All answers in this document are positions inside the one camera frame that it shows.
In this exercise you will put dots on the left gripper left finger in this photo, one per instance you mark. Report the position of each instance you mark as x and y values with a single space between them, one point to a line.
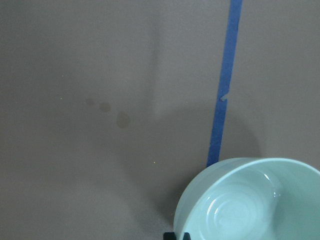
169 236

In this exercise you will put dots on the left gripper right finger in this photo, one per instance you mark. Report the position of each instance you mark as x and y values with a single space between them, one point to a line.
186 236

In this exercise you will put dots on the mint green ceramic bowl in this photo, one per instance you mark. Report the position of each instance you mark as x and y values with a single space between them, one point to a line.
251 199

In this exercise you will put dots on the brown paper table cover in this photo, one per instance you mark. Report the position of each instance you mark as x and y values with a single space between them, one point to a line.
107 106

